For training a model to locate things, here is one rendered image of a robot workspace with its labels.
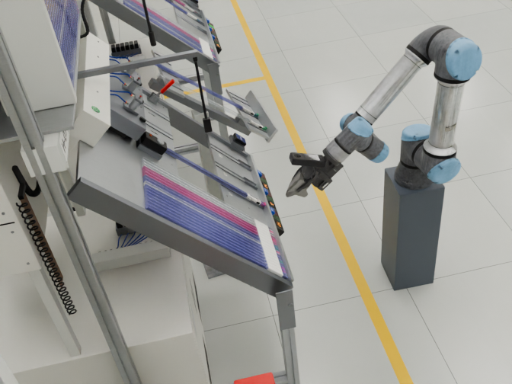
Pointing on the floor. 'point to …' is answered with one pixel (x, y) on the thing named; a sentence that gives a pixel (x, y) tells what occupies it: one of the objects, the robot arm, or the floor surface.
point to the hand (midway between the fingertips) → (287, 192)
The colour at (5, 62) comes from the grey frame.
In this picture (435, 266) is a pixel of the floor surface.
